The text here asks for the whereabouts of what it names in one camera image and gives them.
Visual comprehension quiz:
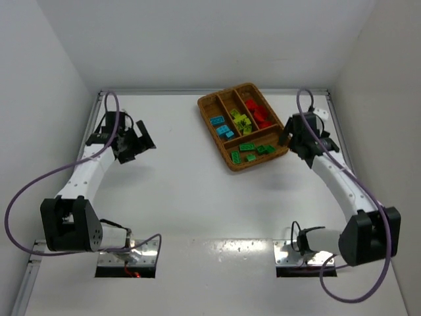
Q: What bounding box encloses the dark green lego brick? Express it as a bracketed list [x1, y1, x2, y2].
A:
[265, 145, 276, 153]

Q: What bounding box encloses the green number three lego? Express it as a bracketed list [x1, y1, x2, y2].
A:
[256, 145, 267, 155]

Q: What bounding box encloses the red toothed lego piece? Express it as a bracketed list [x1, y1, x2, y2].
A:
[253, 107, 268, 122]

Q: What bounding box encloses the lime lego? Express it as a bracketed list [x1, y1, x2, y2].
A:
[243, 125, 253, 136]

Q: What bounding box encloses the green rounded lego piece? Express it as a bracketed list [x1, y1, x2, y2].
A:
[246, 154, 257, 162]

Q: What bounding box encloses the small lime lego brick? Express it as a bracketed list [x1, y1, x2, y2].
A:
[239, 120, 251, 128]

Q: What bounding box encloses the lime long lego brick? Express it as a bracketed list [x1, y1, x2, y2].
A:
[234, 115, 249, 124]

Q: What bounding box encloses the lime square lego brick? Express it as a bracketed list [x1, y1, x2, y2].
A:
[230, 109, 241, 119]

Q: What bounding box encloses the blue long lego brick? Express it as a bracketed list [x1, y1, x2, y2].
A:
[210, 115, 225, 126]

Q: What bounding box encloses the red rectangular lego brick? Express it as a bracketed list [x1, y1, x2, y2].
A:
[245, 99, 259, 111]

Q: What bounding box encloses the blue fish lego assembly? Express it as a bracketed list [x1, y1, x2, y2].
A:
[216, 125, 230, 137]

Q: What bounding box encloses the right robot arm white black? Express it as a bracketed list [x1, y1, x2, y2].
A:
[279, 113, 401, 267]

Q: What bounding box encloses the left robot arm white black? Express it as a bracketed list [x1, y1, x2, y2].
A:
[40, 111, 155, 253]

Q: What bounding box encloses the brown wicker divided basket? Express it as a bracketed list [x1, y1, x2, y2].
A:
[197, 83, 289, 172]

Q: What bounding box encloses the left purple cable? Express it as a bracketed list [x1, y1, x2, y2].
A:
[3, 91, 162, 261]

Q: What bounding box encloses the purple cable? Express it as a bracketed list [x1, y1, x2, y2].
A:
[3, 91, 162, 261]
[296, 88, 394, 303]

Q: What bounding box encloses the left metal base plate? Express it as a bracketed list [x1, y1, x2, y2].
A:
[97, 238, 161, 268]

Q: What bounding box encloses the metal base plate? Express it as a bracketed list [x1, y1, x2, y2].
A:
[272, 240, 332, 267]
[97, 238, 161, 268]

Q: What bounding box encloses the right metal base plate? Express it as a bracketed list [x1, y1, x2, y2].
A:
[272, 240, 332, 267]

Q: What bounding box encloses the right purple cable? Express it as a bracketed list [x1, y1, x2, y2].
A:
[296, 88, 394, 303]

